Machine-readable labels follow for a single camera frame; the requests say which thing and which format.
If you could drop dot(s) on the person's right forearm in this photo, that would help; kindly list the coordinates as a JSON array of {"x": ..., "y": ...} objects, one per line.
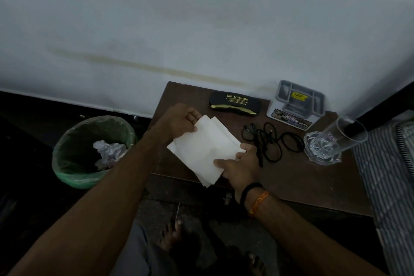
[{"x": 307, "y": 243}]

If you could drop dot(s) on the person's right foot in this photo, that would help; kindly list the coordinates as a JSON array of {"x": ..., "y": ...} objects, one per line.
[{"x": 255, "y": 264}]

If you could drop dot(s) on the person's left hand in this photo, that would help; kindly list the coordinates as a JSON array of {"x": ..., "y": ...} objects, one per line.
[{"x": 178, "y": 120}]

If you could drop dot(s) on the black wristband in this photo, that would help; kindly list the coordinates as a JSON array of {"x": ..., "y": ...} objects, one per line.
[{"x": 250, "y": 188}]

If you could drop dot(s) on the brown bedside table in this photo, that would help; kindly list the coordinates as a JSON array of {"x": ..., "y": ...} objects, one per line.
[{"x": 307, "y": 185}]

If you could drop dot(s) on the person's grey trousers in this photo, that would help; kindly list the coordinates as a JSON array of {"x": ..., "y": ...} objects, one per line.
[{"x": 139, "y": 253}]

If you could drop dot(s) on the clear drinking glass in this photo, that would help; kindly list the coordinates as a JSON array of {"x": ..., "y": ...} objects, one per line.
[{"x": 349, "y": 133}]

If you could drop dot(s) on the striped mattress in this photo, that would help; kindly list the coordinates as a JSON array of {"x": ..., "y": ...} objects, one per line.
[{"x": 391, "y": 195}]

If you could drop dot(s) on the thin wooden stick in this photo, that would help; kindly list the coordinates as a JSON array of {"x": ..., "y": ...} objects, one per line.
[{"x": 177, "y": 211}]

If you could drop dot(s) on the person's right hand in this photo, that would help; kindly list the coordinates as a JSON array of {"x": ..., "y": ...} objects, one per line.
[{"x": 241, "y": 169}]

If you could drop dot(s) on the grey plastic organizer box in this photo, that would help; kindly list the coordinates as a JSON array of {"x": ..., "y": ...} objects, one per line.
[{"x": 297, "y": 98}]

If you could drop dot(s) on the person's left foot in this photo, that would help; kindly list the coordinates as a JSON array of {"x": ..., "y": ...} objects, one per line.
[{"x": 169, "y": 235}]

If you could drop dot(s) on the clear glass ashtray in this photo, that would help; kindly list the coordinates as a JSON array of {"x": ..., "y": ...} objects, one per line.
[{"x": 310, "y": 153}]

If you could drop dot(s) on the dark wooden bed frame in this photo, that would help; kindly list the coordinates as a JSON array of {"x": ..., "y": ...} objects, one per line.
[{"x": 381, "y": 104}]

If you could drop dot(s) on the black eyeglasses case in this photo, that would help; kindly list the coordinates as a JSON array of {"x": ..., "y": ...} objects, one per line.
[{"x": 234, "y": 101}]

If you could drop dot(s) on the person's foot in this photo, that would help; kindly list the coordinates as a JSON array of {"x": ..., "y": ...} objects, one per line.
[
  {"x": 255, "y": 264},
  {"x": 169, "y": 235}
]

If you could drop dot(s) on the black eyeglasses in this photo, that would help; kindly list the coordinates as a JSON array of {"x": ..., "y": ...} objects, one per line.
[{"x": 249, "y": 132}]

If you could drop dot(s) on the person's left forearm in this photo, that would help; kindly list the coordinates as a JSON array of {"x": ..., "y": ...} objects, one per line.
[{"x": 90, "y": 214}]

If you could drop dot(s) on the large white paper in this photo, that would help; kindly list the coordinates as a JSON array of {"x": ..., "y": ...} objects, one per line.
[{"x": 110, "y": 154}]

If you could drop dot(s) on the trash bin with green liner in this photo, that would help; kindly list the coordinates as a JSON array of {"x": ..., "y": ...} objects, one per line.
[{"x": 71, "y": 149}]

